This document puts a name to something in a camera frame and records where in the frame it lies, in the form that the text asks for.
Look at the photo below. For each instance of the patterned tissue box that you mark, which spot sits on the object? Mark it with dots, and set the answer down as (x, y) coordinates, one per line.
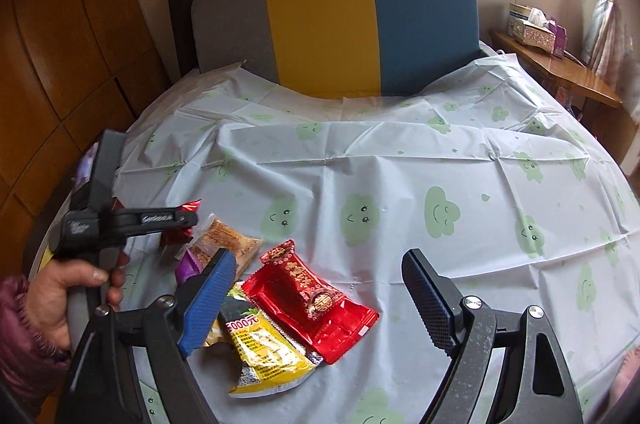
(537, 36)

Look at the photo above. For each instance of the gold foil snack packet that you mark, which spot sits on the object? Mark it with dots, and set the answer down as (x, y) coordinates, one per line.
(216, 336)

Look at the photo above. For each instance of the white cloud-print plastic sheet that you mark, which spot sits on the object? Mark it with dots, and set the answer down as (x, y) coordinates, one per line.
(400, 184)

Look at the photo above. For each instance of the small white green box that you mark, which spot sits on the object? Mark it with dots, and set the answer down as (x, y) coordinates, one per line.
(517, 16)

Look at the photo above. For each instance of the clear brown pastry packet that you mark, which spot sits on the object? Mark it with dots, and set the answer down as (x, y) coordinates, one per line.
(227, 239)

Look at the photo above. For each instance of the wooden wardrobe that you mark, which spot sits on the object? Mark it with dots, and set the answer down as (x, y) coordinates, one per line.
(60, 29)

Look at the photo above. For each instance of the person's bare foot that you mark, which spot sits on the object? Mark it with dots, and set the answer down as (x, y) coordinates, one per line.
(627, 376)

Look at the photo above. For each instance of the yellow black seed packet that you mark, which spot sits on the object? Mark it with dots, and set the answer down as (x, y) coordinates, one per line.
(265, 349)

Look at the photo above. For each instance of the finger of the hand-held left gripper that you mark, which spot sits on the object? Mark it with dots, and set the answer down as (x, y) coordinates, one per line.
(155, 219)

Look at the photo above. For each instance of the person's left forearm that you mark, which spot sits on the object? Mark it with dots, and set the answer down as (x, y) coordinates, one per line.
(20, 344)

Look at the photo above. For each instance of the wooden bedside table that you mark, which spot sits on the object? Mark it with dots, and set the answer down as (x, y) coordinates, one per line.
(575, 79)

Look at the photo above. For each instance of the dark red foil candy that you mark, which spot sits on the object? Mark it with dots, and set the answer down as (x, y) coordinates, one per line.
(180, 236)

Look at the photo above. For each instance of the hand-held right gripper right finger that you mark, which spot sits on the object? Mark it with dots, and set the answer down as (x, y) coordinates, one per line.
(430, 304)

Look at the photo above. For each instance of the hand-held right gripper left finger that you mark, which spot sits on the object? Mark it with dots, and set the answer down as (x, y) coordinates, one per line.
(210, 299)

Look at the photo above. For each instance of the grey yellow blue headboard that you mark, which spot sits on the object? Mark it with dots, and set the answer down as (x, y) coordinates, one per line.
(320, 24)

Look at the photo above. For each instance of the small purple box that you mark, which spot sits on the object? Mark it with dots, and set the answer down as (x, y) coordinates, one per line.
(559, 39)

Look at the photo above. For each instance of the pink patterned curtain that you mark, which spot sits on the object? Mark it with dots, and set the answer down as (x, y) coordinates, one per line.
(610, 19)

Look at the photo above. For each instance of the large red snack packet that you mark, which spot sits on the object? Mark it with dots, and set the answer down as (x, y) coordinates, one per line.
(325, 319)

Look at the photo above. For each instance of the purple snack packet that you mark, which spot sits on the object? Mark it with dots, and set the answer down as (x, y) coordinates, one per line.
(189, 268)

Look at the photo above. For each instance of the person's left hand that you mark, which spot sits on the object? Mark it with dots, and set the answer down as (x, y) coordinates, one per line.
(60, 299)

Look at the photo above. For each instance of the black upright panel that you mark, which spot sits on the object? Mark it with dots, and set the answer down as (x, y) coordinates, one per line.
(181, 29)

